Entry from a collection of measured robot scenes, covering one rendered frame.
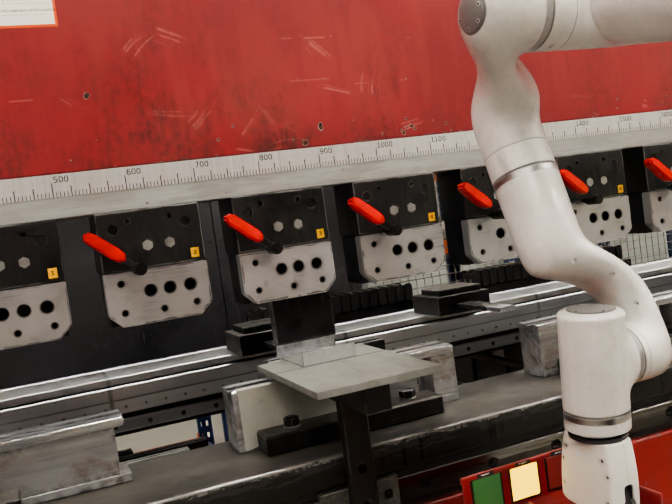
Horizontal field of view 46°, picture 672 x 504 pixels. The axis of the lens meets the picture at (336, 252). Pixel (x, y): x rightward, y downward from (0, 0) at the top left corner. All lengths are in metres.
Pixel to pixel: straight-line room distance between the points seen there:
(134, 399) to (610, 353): 0.82
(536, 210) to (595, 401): 0.25
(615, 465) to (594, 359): 0.14
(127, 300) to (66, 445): 0.22
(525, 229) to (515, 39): 0.24
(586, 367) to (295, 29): 0.66
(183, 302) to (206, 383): 0.33
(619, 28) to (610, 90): 0.65
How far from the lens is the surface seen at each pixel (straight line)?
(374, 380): 1.03
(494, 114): 1.11
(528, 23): 1.00
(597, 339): 1.03
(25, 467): 1.22
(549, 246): 1.06
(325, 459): 1.17
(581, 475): 1.12
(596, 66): 1.57
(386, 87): 1.32
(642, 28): 0.91
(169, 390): 1.47
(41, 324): 1.17
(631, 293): 1.11
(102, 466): 1.22
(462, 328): 1.68
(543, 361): 1.48
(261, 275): 1.21
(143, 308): 1.18
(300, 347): 1.29
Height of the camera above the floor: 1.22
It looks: 3 degrees down
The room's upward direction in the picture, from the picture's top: 8 degrees counter-clockwise
